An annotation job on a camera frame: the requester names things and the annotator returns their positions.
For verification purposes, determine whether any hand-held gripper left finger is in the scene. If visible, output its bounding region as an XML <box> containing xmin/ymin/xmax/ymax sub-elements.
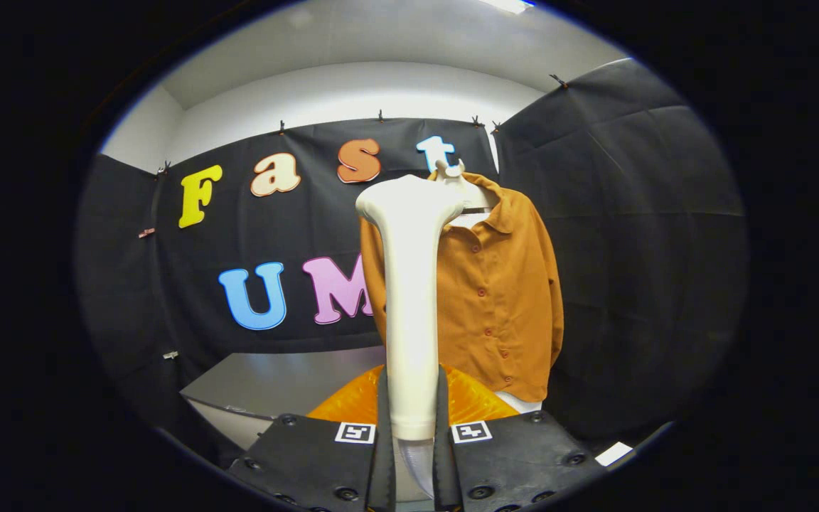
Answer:
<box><xmin>228</xmin><ymin>364</ymin><xmax>397</xmax><ymax>512</ymax></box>

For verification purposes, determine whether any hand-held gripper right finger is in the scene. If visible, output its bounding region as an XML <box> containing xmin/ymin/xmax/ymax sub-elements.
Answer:
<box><xmin>432</xmin><ymin>364</ymin><xmax>588</xmax><ymax>512</ymax></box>

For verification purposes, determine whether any white garment steamer head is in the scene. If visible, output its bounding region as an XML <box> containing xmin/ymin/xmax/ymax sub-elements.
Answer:
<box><xmin>355</xmin><ymin>174</ymin><xmax>466</xmax><ymax>442</ymax></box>

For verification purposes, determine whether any orange-brown button shirt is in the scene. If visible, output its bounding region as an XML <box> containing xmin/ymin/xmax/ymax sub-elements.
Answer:
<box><xmin>360</xmin><ymin>171</ymin><xmax>565</xmax><ymax>404</ymax></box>

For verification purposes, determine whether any grey drawer cabinet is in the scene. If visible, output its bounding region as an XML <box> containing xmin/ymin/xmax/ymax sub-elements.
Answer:
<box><xmin>181</xmin><ymin>346</ymin><xmax>389</xmax><ymax>452</ymax></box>

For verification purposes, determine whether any white mannequin torso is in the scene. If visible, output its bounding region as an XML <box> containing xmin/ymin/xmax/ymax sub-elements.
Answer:
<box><xmin>427</xmin><ymin>158</ymin><xmax>544</xmax><ymax>415</ymax></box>

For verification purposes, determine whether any black backdrop cloth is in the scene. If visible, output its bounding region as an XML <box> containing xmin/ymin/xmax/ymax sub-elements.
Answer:
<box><xmin>75</xmin><ymin>58</ymin><xmax>748</xmax><ymax>456</ymax></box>

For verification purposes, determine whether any row of black cloth clips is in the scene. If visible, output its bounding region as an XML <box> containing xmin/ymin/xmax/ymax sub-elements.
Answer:
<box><xmin>157</xmin><ymin>73</ymin><xmax>570</xmax><ymax>175</ymax></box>

